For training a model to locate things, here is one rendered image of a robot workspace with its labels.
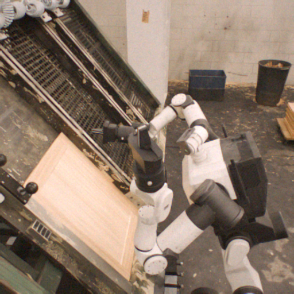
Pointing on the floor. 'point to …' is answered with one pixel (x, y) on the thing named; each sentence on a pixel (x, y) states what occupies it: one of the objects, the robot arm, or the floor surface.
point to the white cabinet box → (149, 42)
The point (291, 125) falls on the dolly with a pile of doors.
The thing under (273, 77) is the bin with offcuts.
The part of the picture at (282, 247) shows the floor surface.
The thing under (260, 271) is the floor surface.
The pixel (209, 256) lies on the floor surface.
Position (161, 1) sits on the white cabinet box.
